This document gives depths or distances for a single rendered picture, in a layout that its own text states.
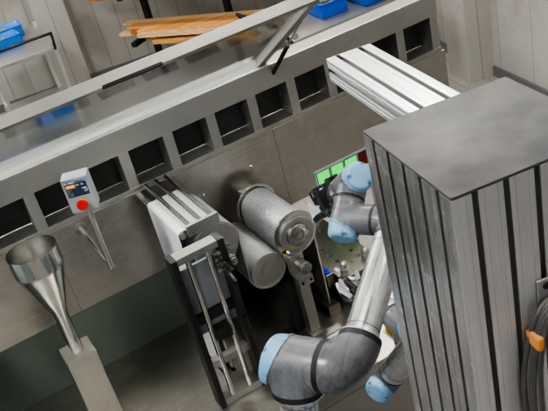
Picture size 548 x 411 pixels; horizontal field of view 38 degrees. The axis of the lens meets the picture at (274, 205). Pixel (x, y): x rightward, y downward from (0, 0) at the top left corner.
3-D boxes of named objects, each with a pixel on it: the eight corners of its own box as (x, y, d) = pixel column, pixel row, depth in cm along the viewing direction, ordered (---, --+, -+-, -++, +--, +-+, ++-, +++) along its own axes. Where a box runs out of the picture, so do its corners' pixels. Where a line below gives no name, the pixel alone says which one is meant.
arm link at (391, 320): (408, 353, 215) (404, 329, 210) (383, 333, 223) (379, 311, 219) (430, 339, 217) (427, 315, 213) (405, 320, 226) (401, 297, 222)
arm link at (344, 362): (360, 386, 158) (416, 194, 184) (311, 378, 163) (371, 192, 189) (376, 412, 166) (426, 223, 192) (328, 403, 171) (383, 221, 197)
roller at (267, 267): (257, 294, 244) (247, 263, 238) (220, 261, 264) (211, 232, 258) (289, 277, 248) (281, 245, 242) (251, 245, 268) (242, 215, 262)
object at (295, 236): (284, 240, 239) (298, 219, 240) (280, 237, 241) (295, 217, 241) (299, 250, 244) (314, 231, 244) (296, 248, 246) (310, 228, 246)
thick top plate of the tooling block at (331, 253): (346, 294, 258) (342, 280, 254) (284, 246, 289) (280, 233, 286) (385, 272, 263) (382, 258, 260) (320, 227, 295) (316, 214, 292)
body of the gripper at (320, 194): (329, 183, 220) (343, 170, 209) (345, 209, 219) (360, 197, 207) (306, 195, 217) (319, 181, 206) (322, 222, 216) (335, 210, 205)
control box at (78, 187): (72, 218, 206) (59, 184, 201) (74, 205, 212) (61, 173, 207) (99, 210, 206) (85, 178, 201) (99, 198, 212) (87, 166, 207)
